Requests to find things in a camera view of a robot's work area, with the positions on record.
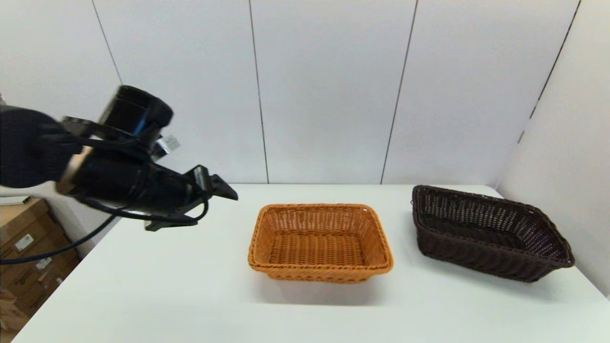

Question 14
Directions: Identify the crumpled brown cardboard box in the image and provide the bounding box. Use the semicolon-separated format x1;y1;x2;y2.
0;288;30;343

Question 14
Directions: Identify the orange wicker basket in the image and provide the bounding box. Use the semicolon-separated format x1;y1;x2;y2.
247;203;395;284

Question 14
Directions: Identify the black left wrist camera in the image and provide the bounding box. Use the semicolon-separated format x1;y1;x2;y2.
98;85;181;159

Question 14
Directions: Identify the dark brown wicker basket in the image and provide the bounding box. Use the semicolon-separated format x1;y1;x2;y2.
411;185;575;283

